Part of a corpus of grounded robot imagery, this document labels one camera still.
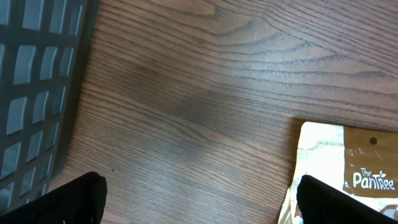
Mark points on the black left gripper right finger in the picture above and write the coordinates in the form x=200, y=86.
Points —
x=321, y=204

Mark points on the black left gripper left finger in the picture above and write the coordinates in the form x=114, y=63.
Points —
x=79, y=201

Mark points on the grey plastic mesh basket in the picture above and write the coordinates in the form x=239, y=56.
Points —
x=44, y=49

